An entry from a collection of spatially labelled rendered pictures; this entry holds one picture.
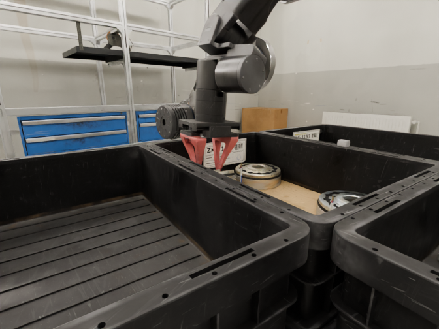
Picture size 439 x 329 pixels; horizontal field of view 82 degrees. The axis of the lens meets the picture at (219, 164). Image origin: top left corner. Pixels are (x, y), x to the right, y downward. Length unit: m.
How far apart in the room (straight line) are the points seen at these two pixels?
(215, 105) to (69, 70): 2.65
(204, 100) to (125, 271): 0.29
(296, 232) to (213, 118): 0.30
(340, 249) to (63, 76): 2.94
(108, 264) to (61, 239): 0.10
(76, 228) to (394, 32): 3.63
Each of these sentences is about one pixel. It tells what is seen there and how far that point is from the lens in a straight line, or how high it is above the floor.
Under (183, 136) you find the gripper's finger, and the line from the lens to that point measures 0.48.
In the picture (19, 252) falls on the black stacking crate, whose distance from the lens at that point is 0.43.
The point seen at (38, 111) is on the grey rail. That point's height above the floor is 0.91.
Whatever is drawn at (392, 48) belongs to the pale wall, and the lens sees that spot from 3.72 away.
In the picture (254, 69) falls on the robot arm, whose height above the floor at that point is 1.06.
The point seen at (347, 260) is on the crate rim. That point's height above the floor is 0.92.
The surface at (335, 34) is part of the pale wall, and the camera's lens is 4.00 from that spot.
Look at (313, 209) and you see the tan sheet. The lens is 0.48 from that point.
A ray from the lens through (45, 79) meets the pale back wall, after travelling 2.99.
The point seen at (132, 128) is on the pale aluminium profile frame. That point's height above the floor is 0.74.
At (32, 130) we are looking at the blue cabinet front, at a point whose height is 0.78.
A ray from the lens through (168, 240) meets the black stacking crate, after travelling 0.38.
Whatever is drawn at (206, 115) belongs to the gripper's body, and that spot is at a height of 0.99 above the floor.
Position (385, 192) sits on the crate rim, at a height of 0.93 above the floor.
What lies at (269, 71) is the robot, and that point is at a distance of 1.02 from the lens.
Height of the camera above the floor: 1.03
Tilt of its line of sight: 16 degrees down
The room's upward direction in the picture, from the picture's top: straight up
